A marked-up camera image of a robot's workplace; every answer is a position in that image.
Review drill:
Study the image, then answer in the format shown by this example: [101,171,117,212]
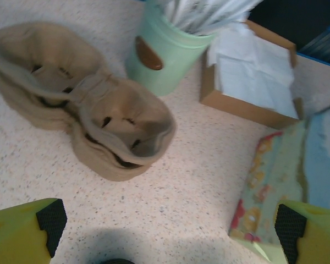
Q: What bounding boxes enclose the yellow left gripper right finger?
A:
[274,200,330,264]

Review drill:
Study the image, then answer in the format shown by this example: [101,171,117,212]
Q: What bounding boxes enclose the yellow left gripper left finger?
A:
[0,197,68,264]

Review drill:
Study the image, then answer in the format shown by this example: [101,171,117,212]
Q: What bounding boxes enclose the green printed paper bag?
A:
[227,108,330,263]

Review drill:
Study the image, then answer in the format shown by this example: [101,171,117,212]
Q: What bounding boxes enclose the stack of black cup lids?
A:
[106,257,134,264]

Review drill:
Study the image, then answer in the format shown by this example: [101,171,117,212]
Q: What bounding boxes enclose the brown cardboard napkin box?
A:
[199,20,305,130]

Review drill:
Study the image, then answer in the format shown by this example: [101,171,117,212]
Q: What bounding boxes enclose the stack of pulp cup carriers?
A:
[0,21,177,182]

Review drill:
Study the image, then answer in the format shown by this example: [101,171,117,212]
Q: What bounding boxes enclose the white paper napkins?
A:
[207,23,299,119]

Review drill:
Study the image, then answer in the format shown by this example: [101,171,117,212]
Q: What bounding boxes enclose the mint green straw holder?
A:
[125,2,218,97]

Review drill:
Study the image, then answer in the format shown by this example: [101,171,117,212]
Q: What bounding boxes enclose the bundle of wrapped straws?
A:
[162,0,265,36]

